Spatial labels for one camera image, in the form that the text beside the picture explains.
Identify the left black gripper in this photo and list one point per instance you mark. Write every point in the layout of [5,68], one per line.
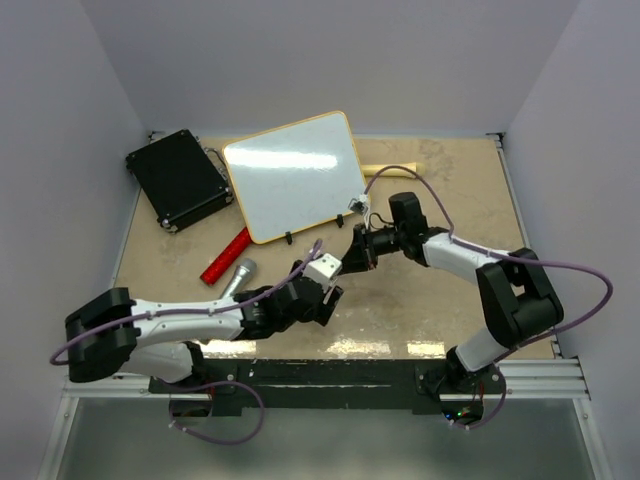
[321,311]

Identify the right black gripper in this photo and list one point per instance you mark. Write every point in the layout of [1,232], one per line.
[357,258]

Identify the yellow framed whiteboard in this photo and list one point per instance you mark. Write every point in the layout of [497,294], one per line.
[295,177]

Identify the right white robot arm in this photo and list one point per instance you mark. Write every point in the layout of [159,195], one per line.
[517,298]

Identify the silver toy microphone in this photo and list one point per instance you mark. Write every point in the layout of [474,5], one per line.
[243,273]

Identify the cream toy microphone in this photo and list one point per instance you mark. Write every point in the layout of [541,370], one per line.
[405,170]

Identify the red glitter toy microphone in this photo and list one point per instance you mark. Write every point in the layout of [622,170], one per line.
[226,258]

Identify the black carrying case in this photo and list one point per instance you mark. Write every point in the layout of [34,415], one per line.
[180,180]

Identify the wire whiteboard stand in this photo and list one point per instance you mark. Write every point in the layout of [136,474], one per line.
[339,220]

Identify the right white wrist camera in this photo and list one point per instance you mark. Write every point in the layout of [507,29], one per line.
[361,206]

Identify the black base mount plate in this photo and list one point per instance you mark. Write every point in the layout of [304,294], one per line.
[227,387]

